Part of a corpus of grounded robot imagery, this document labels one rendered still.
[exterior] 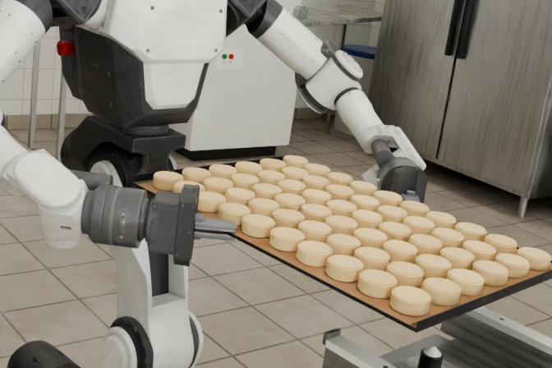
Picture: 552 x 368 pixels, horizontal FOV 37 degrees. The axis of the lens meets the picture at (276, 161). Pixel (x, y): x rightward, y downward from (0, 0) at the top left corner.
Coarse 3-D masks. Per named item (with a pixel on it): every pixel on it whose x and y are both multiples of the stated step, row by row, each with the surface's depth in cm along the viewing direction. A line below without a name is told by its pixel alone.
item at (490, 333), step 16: (448, 320) 135; (464, 320) 133; (480, 320) 131; (496, 320) 129; (512, 320) 130; (464, 336) 133; (480, 336) 131; (496, 336) 129; (512, 336) 127; (528, 336) 125; (544, 336) 126; (496, 352) 129; (512, 352) 127; (528, 352) 125; (544, 352) 123
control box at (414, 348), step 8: (432, 336) 134; (440, 336) 135; (408, 344) 130; (416, 344) 131; (424, 344) 131; (432, 344) 131; (440, 344) 132; (392, 352) 127; (400, 352) 127; (408, 352) 128; (416, 352) 128; (384, 360) 124; (392, 360) 125; (400, 360) 125
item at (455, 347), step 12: (444, 348) 130; (456, 348) 131; (468, 348) 132; (408, 360) 125; (420, 360) 116; (432, 360) 115; (444, 360) 127; (456, 360) 127; (468, 360) 128; (480, 360) 128; (492, 360) 129
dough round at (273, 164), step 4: (260, 160) 156; (264, 160) 156; (268, 160) 156; (272, 160) 157; (276, 160) 157; (280, 160) 157; (260, 164) 155; (264, 164) 154; (268, 164) 154; (272, 164) 154; (276, 164) 154; (280, 164) 155; (284, 164) 155; (264, 168) 154; (268, 168) 154; (272, 168) 154; (276, 168) 154; (280, 168) 154
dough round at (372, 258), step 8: (360, 248) 118; (368, 248) 118; (376, 248) 118; (360, 256) 115; (368, 256) 115; (376, 256) 115; (384, 256) 116; (368, 264) 114; (376, 264) 114; (384, 264) 115
